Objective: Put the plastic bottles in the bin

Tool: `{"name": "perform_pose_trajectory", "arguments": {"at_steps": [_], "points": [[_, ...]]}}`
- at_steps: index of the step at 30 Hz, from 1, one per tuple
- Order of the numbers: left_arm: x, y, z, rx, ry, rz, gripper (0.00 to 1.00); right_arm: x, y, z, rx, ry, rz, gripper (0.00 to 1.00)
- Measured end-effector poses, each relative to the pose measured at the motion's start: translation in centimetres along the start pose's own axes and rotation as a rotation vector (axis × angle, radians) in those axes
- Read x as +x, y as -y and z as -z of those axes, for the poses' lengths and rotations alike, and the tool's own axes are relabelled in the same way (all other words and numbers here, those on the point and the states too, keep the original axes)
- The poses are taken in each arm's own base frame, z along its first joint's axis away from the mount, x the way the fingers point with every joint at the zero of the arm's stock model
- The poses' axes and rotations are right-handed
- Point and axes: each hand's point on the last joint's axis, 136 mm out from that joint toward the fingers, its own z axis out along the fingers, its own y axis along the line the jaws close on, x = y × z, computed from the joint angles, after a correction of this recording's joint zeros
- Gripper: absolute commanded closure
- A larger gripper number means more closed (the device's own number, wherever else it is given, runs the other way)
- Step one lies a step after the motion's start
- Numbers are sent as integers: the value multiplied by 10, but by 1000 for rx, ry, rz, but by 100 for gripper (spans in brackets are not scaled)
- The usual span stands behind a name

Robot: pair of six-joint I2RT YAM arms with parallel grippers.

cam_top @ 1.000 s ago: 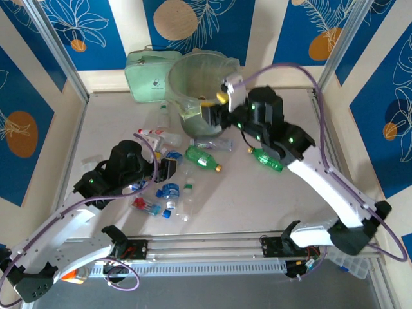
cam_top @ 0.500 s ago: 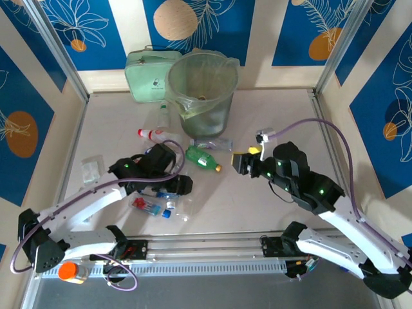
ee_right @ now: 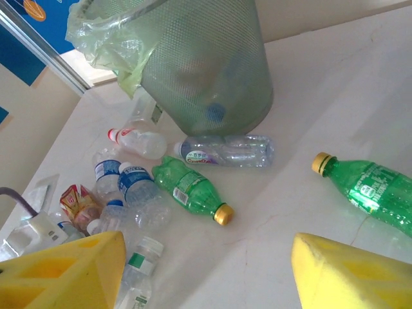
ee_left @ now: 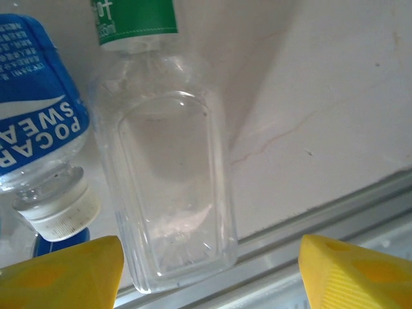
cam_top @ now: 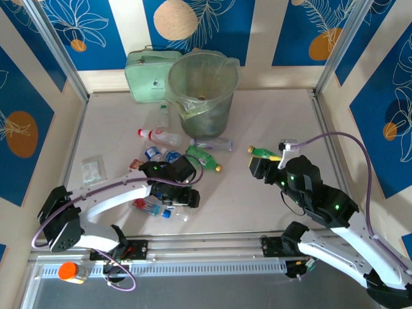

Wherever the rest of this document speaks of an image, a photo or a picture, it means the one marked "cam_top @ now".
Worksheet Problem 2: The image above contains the mint green fabric bag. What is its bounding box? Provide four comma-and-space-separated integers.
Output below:
124, 44, 183, 104

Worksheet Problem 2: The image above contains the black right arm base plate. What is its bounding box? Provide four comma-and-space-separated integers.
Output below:
259, 236, 290, 258

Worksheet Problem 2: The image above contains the jar with orange lid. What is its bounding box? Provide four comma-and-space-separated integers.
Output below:
57, 261, 90, 285

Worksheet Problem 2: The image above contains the small green bottle gold cap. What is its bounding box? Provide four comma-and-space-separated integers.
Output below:
247, 145, 281, 160

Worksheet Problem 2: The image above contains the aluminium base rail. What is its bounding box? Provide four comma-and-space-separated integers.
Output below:
124, 230, 290, 258

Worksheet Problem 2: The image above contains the grey slotted cable duct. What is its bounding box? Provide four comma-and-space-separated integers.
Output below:
38, 259, 287, 277

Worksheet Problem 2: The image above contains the clear bottle purple label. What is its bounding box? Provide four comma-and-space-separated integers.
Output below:
189, 136, 233, 152

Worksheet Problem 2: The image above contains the clear bottle white cap green ring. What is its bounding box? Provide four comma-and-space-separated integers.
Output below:
156, 100, 172, 129

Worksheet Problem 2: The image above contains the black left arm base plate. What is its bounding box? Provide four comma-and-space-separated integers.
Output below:
89, 236, 149, 262

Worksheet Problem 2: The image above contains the crushed clear bottle blue label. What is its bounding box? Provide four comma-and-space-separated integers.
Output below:
144, 146, 164, 162

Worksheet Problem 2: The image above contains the aluminium frame post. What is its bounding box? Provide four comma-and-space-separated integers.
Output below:
24, 0, 91, 102
315, 0, 376, 96

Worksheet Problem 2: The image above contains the translucent green plastic bin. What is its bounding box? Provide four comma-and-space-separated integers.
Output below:
165, 51, 241, 138

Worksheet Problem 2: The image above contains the large green bottle gold cap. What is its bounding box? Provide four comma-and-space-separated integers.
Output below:
185, 145, 223, 173

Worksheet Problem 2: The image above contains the translucent green bin liner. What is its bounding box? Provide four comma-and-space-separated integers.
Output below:
164, 48, 241, 118

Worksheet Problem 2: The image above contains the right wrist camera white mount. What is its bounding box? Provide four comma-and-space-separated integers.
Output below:
276, 138, 299, 171

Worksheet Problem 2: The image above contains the small clear plastic bag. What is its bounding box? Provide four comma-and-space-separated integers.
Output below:
80, 154, 107, 185

